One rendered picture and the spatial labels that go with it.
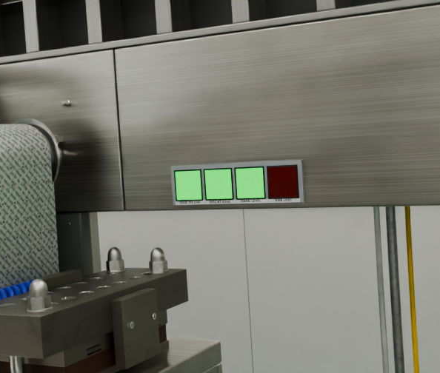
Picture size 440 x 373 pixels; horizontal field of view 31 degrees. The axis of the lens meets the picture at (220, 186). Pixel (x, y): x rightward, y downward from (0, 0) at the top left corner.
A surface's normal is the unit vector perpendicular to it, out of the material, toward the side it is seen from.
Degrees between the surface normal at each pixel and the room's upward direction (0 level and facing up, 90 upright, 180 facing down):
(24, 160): 90
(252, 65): 90
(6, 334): 90
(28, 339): 90
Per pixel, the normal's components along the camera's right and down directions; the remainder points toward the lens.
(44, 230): 0.88, -0.01
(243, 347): -0.48, 0.07
